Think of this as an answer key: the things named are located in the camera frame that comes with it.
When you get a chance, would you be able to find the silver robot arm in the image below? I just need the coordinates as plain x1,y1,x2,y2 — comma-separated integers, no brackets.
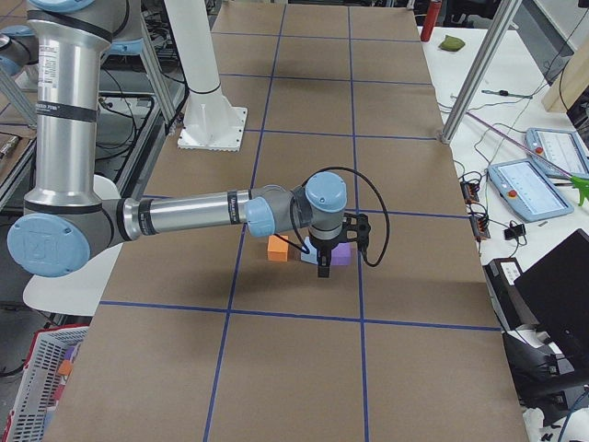
1,25,39,76
6,1,351,277

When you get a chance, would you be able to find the black laptop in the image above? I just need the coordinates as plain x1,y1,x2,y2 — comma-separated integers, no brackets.
514,228,588,347

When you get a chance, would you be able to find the white pedestal column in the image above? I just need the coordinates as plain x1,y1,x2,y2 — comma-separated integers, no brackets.
165,0,248,152

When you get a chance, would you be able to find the aluminium frame post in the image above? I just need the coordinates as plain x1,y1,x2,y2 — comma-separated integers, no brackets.
440,0,522,145

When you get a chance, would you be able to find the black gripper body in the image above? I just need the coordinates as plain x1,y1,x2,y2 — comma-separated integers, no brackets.
309,235,337,263

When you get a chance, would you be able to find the orange foam block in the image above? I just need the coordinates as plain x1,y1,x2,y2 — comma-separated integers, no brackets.
267,235,290,262

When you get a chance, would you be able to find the light blue foam block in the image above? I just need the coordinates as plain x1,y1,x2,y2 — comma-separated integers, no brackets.
300,238,318,265

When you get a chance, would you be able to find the black camera cable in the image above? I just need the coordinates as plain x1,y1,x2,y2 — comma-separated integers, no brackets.
290,166,393,269

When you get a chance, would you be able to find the white plastic basket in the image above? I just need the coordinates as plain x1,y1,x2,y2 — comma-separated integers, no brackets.
2,325,88,441

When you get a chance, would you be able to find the near blue teach pendant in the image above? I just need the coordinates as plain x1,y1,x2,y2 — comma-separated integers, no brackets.
488,159,573,222

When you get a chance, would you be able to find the far blue teach pendant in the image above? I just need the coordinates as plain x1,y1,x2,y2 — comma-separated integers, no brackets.
525,128,588,179

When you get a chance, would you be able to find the reacher grabber stick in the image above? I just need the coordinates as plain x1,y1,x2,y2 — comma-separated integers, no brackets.
465,110,589,205

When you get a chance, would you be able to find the purple foam block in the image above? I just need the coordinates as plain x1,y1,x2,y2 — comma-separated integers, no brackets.
330,243,352,266

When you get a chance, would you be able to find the blue teach pendant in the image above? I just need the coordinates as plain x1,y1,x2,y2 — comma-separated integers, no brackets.
525,128,588,179
488,159,573,222

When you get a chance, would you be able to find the red bottle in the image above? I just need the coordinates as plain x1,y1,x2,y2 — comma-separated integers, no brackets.
420,0,442,42

